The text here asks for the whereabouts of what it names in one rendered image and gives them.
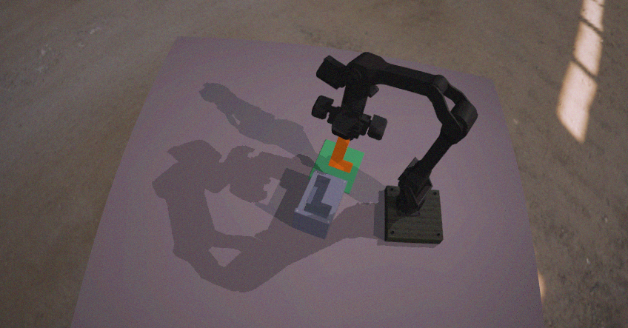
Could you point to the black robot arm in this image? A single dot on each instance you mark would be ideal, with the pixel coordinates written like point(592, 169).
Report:
point(361, 76)

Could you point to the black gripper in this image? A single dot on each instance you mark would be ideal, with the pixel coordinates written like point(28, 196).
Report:
point(377, 126)

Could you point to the orange l-shaped part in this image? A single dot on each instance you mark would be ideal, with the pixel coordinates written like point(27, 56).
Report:
point(337, 157)

